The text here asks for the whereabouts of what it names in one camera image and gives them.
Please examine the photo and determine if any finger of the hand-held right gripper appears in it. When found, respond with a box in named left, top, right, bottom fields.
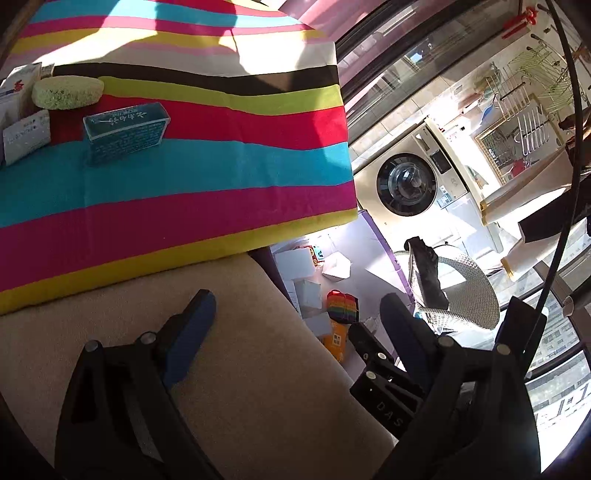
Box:
left=348, top=323, right=428, bottom=439

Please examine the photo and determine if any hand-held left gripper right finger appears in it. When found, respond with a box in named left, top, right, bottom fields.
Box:
left=379, top=294, right=542, bottom=480

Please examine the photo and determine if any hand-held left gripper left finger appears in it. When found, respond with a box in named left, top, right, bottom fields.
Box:
left=54, top=289, right=222, bottom=480

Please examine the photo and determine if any rainbow striped small bag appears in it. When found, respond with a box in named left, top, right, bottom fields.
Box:
left=326, top=290, right=361, bottom=324

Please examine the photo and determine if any orange printed box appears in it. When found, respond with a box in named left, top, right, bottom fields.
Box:
left=321, top=320, right=349, bottom=363

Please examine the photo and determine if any small silver white box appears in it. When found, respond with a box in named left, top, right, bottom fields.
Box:
left=322, top=253, right=352, bottom=281

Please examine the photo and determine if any plain white box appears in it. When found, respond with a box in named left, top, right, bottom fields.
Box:
left=276, top=247, right=315, bottom=280
left=295, top=278, right=322, bottom=315

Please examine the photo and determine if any black cloth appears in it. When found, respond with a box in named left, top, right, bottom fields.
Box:
left=404, top=236, right=451, bottom=311

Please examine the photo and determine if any beige cushion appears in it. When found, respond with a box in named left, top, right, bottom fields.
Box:
left=0, top=251, right=398, bottom=480

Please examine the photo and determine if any multicolour striped blanket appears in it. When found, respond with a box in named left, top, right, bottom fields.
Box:
left=0, top=0, right=360, bottom=315

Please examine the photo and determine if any cream washing machine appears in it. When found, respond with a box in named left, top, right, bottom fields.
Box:
left=353, top=115, right=504, bottom=252

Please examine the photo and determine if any teal tissue packet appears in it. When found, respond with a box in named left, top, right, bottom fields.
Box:
left=83, top=102, right=171, bottom=167

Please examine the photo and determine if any green round sponge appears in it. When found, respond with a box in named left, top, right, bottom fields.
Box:
left=31, top=76, right=105, bottom=112

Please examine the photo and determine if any white and blue box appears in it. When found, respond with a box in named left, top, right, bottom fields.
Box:
left=0, top=62, right=43, bottom=134

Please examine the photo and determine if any red clip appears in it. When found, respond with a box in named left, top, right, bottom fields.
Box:
left=502, top=6, right=540, bottom=38

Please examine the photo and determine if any black cable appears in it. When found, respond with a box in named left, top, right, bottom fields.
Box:
left=538, top=0, right=583, bottom=315

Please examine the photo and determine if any wire drying rack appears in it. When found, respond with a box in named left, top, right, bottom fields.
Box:
left=475, top=46, right=578, bottom=185

